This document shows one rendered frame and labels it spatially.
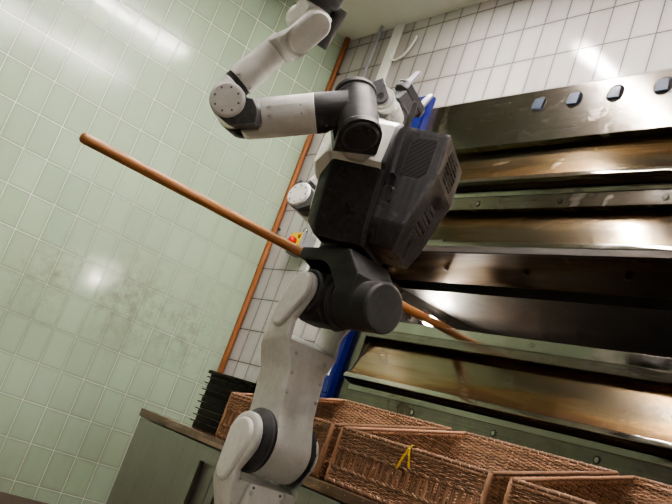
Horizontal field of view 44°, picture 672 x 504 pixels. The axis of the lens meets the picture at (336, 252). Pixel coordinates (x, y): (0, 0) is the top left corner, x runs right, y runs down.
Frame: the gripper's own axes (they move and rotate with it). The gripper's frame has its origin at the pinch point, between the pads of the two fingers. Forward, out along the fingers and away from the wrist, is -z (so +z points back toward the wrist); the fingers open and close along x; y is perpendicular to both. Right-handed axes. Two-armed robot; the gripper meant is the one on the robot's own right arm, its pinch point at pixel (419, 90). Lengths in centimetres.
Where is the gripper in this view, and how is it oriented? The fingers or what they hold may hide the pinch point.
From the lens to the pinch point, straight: 251.3
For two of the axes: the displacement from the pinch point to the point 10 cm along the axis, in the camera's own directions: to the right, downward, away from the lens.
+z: -6.5, 6.8, -3.4
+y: -5.8, -1.5, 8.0
